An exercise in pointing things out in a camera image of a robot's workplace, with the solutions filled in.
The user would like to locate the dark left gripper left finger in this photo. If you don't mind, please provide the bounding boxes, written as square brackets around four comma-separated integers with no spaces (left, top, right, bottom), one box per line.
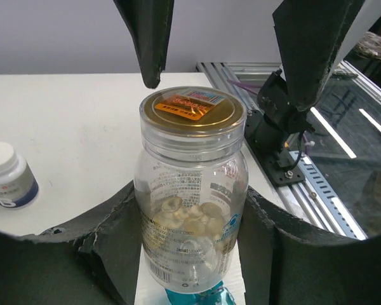
[0,183,142,304]

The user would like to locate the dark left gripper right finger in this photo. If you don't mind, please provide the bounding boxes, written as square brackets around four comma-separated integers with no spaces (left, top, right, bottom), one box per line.
[237,188,381,304]

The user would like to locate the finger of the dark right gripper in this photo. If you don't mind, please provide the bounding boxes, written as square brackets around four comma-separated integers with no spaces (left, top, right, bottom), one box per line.
[114,0,174,88]
[272,0,364,111]

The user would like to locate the multicolour weekly pill organizer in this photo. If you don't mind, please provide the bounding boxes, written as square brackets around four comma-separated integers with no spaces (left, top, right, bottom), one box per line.
[165,281,236,305]

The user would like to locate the clear bottle lid gold inside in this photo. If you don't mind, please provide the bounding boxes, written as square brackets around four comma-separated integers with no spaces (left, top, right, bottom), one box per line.
[139,86,246,151]

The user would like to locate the clear pill bottle with capsules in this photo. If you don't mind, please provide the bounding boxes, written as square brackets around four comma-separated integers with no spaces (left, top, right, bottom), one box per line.
[134,140,248,294]

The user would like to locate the white pill bottle blue label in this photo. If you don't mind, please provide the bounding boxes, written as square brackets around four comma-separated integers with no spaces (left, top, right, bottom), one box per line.
[0,142,39,209]

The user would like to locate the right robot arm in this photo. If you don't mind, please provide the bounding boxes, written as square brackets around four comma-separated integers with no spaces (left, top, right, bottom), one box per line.
[114,1,381,113]

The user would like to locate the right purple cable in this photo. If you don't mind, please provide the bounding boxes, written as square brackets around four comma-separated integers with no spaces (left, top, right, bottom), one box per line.
[227,79,315,156]

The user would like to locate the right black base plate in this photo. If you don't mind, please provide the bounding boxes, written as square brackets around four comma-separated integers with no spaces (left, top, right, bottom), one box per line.
[244,110,305,187]

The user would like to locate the grey slotted cable duct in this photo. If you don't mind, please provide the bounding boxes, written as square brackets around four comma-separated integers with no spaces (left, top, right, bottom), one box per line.
[290,155,368,240]

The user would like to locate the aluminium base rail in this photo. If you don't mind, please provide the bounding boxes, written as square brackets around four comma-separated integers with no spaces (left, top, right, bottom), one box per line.
[196,62,367,240]

